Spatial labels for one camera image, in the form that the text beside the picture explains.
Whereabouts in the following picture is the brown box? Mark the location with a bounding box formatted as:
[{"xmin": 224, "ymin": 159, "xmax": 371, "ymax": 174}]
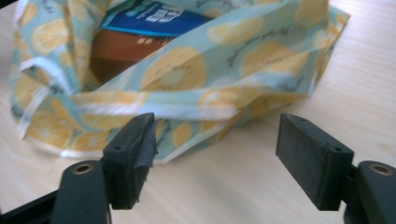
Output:
[{"xmin": 89, "ymin": 28, "xmax": 178, "ymax": 86}]

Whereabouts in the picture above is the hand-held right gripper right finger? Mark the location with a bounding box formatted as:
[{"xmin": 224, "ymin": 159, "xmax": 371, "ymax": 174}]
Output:
[{"xmin": 275, "ymin": 112, "xmax": 356, "ymax": 212}]

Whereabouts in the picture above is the blue packet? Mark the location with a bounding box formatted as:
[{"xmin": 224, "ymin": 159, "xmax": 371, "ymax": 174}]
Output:
[{"xmin": 100, "ymin": 0, "xmax": 216, "ymax": 39}]

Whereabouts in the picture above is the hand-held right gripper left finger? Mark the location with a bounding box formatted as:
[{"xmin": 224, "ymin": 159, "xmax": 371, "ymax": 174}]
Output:
[{"xmin": 102, "ymin": 112, "xmax": 159, "ymax": 211}]

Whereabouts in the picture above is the citrus print fabric bag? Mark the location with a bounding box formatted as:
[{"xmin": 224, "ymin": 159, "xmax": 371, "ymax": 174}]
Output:
[{"xmin": 8, "ymin": 0, "xmax": 352, "ymax": 165}]

